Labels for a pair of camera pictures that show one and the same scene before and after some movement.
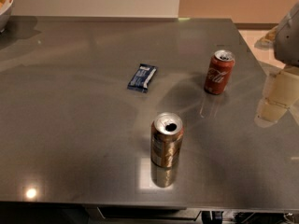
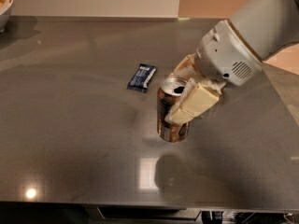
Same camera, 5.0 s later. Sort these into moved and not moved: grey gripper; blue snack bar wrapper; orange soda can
Moved: orange soda can; grey gripper
Not moved: blue snack bar wrapper
